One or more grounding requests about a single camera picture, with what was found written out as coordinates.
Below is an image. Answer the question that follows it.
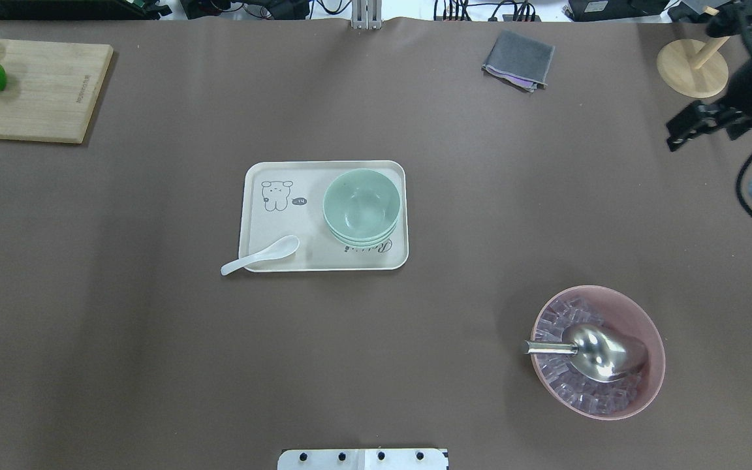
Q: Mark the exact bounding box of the metal ice scoop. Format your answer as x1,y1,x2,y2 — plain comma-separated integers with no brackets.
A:
520,323,648,383

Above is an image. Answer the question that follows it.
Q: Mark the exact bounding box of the pink bowl with ice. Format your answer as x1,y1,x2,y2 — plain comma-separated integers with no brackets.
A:
530,285,666,420

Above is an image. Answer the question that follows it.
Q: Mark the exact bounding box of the grey folded cloth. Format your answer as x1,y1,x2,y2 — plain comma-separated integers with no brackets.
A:
482,31,556,93

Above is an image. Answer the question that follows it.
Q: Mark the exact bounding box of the green bowl on tray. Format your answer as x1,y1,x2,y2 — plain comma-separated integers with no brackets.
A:
338,238,393,251

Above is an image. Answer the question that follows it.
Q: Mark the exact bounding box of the bamboo cutting board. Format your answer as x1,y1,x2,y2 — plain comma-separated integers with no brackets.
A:
0,39,114,145

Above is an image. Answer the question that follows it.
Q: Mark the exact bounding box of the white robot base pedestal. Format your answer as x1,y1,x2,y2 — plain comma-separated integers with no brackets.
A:
277,447,450,469

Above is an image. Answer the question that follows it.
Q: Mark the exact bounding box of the wooden mug tree stand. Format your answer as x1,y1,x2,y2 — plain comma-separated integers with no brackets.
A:
656,36,729,99

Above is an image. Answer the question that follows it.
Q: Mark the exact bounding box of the green bowl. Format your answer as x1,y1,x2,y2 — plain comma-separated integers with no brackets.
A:
338,238,393,251
322,168,402,238
329,225,396,242

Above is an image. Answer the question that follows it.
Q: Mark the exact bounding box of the cream bunny tray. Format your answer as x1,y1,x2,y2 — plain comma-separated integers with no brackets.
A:
238,160,409,272

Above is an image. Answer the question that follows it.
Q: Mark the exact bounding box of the white ceramic spoon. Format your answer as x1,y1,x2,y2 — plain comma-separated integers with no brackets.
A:
220,235,300,276

